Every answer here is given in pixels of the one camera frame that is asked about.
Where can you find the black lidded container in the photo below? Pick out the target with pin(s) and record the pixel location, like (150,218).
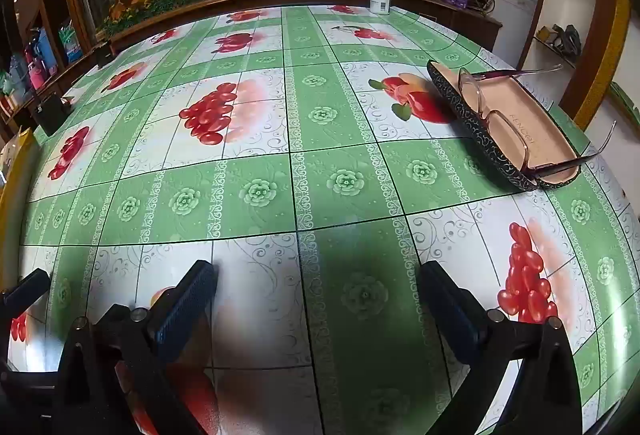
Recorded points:
(50,110)
(102,53)

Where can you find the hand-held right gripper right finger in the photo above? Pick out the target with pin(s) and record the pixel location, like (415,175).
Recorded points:
(452,315)

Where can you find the blue green plastic bag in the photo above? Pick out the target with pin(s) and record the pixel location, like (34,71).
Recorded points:
(70,42)

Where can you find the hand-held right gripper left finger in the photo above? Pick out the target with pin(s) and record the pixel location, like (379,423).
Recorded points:
(182,310)

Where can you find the clear water jug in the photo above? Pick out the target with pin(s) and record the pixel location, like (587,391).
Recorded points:
(19,77)

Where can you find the yellow rimmed tray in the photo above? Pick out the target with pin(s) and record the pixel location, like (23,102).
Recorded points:
(20,155)

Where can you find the pink bottle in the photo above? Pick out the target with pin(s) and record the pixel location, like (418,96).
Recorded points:
(36,76)

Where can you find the green fruit-print tablecloth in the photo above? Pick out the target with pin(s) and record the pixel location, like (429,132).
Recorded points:
(325,165)

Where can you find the dark patterned glasses case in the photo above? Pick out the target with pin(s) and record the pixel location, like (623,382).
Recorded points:
(545,135)

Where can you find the blue thermos bottle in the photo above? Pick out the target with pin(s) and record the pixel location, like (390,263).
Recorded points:
(45,50)

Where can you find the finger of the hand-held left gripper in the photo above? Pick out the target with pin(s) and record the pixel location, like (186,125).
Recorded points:
(25,291)
(27,385)

